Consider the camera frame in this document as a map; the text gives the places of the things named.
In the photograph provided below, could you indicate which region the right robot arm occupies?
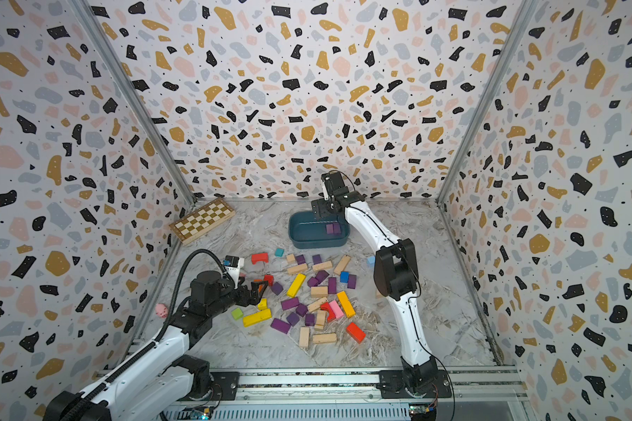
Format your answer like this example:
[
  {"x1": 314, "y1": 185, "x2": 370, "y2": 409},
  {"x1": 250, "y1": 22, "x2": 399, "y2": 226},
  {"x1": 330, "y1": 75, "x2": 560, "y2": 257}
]
[{"x1": 312, "y1": 170, "x2": 438, "y2": 396}]

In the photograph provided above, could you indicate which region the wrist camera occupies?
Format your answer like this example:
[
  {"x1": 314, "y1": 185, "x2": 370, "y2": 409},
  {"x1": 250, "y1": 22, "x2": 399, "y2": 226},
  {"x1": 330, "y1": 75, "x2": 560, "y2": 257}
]
[
  {"x1": 223, "y1": 255, "x2": 245, "y2": 288},
  {"x1": 321, "y1": 171, "x2": 349, "y2": 198}
]

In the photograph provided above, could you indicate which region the teal plastic storage bin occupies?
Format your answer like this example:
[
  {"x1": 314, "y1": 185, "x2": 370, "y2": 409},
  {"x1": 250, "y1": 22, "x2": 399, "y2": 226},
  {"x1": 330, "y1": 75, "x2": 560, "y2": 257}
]
[{"x1": 288, "y1": 212, "x2": 350, "y2": 249}]

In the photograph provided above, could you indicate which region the purple cube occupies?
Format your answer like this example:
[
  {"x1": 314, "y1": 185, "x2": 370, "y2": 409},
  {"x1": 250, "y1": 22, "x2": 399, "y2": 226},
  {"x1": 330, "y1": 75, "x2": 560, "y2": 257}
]
[{"x1": 271, "y1": 282, "x2": 284, "y2": 295}]

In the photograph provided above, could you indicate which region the pink pig toy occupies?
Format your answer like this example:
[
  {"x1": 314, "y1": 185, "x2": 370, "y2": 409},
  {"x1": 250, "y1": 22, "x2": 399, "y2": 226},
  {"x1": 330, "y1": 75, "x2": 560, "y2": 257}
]
[{"x1": 154, "y1": 303, "x2": 169, "y2": 319}]

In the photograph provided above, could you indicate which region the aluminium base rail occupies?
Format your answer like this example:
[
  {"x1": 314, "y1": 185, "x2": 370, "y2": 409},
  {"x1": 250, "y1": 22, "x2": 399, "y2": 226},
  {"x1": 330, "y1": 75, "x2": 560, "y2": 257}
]
[{"x1": 104, "y1": 367, "x2": 528, "y2": 421}]

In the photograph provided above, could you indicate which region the wooden chessboard box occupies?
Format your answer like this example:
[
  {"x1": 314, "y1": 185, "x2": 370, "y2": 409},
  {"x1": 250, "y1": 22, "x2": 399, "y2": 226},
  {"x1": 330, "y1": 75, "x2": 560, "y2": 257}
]
[{"x1": 170, "y1": 198, "x2": 235, "y2": 245}]

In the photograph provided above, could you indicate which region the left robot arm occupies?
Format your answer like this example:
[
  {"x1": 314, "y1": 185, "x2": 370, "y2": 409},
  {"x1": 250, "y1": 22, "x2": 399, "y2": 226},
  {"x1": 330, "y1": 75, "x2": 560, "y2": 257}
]
[{"x1": 44, "y1": 249, "x2": 270, "y2": 420}]

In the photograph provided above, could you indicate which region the red rectangular block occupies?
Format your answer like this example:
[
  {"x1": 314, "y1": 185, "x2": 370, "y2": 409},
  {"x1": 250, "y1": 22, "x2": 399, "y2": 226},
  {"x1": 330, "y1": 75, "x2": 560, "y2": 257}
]
[{"x1": 346, "y1": 322, "x2": 366, "y2": 344}]

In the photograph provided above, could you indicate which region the natural wood long block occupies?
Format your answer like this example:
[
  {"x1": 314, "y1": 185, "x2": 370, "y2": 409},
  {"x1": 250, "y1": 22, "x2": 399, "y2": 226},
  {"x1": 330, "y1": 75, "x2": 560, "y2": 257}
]
[{"x1": 334, "y1": 255, "x2": 351, "y2": 275}]

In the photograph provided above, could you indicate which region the yellow flat block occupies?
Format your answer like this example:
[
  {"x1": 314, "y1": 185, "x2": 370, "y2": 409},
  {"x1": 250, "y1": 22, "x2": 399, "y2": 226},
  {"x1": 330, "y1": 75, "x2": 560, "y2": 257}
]
[{"x1": 242, "y1": 308, "x2": 272, "y2": 327}]

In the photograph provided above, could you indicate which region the purple flat block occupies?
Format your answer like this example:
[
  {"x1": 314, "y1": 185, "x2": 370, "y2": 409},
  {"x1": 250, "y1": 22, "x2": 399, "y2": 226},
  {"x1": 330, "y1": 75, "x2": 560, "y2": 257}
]
[{"x1": 270, "y1": 319, "x2": 291, "y2": 334}]

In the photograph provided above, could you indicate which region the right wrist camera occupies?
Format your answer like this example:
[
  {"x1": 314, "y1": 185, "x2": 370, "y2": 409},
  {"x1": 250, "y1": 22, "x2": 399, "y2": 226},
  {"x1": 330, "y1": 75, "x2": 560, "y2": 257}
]
[{"x1": 321, "y1": 171, "x2": 349, "y2": 198}]

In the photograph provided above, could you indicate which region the red curved arch block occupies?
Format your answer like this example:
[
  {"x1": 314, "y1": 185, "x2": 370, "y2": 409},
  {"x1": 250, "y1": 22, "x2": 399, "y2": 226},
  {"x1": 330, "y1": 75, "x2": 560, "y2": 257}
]
[{"x1": 320, "y1": 302, "x2": 335, "y2": 323}]

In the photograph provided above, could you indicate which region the amber yellow long block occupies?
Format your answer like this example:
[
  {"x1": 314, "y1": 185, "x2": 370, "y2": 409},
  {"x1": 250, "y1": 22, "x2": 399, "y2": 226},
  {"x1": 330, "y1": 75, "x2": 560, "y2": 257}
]
[{"x1": 337, "y1": 291, "x2": 356, "y2": 319}]

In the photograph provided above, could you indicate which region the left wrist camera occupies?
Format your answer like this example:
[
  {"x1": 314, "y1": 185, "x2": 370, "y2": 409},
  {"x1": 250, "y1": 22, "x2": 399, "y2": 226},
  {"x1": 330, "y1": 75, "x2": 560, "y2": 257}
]
[{"x1": 223, "y1": 255, "x2": 245, "y2": 288}]

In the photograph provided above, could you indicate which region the pink long block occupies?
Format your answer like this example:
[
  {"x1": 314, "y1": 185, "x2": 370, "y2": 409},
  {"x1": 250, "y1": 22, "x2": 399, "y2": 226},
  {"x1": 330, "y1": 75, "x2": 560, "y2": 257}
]
[{"x1": 329, "y1": 301, "x2": 344, "y2": 319}]

